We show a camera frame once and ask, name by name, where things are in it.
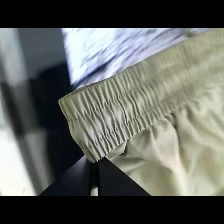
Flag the khaki pants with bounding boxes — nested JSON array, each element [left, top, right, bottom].
[[58, 27, 224, 197]]

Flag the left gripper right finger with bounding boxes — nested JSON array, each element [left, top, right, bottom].
[[97, 157, 151, 197]]

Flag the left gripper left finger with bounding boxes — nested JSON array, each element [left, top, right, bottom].
[[39, 155, 92, 197]]

